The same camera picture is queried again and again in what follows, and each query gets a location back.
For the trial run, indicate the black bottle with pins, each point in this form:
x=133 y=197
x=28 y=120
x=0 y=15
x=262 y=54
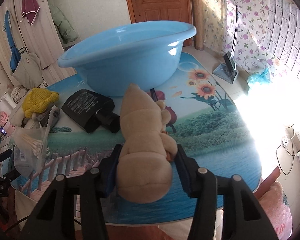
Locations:
x=91 y=110

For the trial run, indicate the brown wooden door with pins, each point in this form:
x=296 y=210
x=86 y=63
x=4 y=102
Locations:
x=154 y=10

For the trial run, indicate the blue plastic bag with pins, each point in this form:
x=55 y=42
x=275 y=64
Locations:
x=259 y=79

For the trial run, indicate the white plush in yellow mesh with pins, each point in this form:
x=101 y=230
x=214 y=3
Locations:
x=34 y=103

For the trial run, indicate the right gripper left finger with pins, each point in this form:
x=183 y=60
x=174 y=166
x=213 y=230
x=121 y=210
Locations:
x=53 y=215

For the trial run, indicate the green quilt roll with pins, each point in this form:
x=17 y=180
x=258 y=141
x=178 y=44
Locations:
x=64 y=28

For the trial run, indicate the beige plush toy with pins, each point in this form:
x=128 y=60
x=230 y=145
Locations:
x=144 y=173

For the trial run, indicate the blue plastic basin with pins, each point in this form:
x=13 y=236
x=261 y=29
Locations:
x=144 y=53

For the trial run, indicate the bag of cotton swabs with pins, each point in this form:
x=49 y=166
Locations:
x=30 y=149

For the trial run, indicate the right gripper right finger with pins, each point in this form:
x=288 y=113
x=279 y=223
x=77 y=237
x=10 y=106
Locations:
x=244 y=217

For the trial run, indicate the white wardrobe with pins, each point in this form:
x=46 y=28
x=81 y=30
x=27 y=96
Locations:
x=40 y=38

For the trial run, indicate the snack packet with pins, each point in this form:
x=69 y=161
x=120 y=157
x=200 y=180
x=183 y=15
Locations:
x=50 y=117

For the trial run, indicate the blue strap bag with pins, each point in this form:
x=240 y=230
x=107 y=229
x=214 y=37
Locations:
x=15 y=55

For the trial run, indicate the grey tote bag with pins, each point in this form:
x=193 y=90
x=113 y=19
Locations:
x=29 y=71

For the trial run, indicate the maroon towel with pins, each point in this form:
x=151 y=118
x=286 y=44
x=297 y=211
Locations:
x=29 y=10

